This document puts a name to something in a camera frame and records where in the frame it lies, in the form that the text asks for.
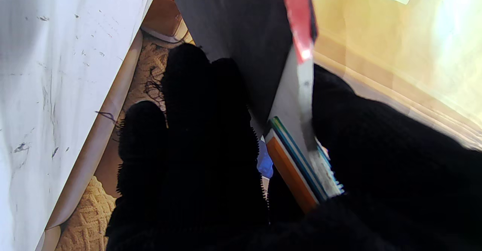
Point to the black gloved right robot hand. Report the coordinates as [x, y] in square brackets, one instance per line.
[203, 149]

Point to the red and black ping pong bat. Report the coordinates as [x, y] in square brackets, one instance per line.
[241, 28]

